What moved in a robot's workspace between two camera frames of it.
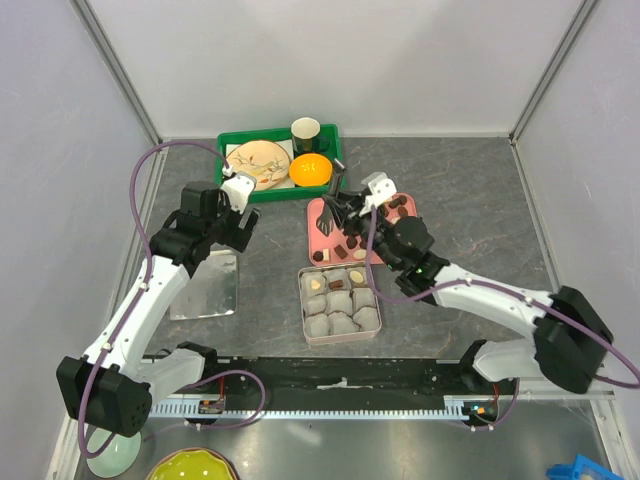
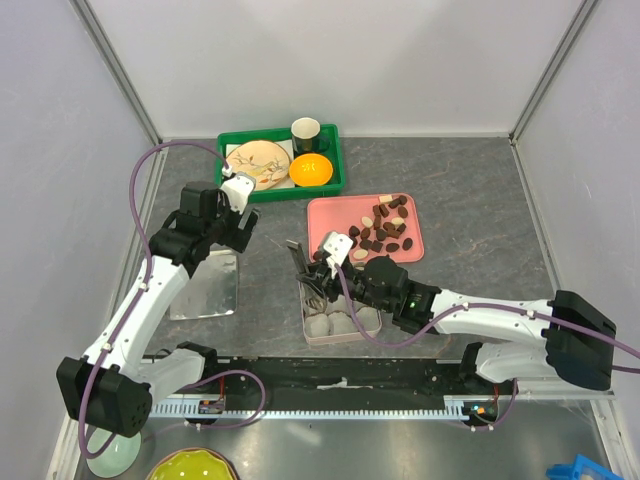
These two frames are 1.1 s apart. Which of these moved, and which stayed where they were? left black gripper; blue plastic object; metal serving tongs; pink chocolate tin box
Moved: metal serving tongs
Stayed: blue plastic object; pink chocolate tin box; left black gripper
